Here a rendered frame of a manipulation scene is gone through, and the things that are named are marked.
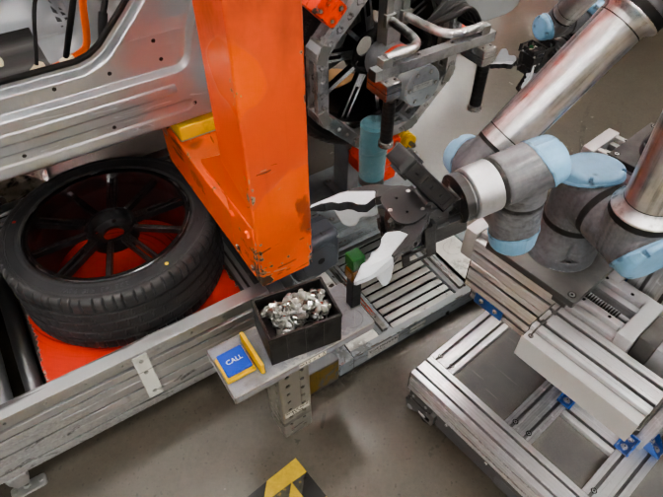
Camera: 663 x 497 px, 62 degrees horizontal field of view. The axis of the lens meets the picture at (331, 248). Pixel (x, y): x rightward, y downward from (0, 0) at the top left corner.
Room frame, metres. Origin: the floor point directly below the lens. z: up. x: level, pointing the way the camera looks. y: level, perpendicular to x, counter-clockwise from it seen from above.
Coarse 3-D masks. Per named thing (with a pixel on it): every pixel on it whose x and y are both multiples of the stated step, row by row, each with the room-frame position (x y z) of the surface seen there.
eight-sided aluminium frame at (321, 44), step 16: (352, 0) 1.48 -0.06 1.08; (352, 16) 1.48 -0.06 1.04; (320, 32) 1.47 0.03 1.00; (336, 32) 1.45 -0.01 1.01; (320, 48) 1.42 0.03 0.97; (320, 64) 1.42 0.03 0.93; (448, 64) 1.69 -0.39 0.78; (320, 80) 1.42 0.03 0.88; (448, 80) 1.69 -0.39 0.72; (320, 96) 1.42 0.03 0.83; (432, 96) 1.66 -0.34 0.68; (320, 112) 1.42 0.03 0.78; (400, 112) 1.65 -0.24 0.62; (416, 112) 1.63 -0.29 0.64; (336, 128) 1.45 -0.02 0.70; (400, 128) 1.59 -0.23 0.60; (352, 144) 1.48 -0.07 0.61
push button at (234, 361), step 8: (240, 344) 0.80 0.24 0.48; (224, 352) 0.78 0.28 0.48; (232, 352) 0.78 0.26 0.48; (240, 352) 0.78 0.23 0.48; (224, 360) 0.75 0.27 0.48; (232, 360) 0.75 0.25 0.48; (240, 360) 0.75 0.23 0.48; (248, 360) 0.75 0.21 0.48; (224, 368) 0.73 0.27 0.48; (232, 368) 0.73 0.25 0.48; (240, 368) 0.73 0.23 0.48; (232, 376) 0.71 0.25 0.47
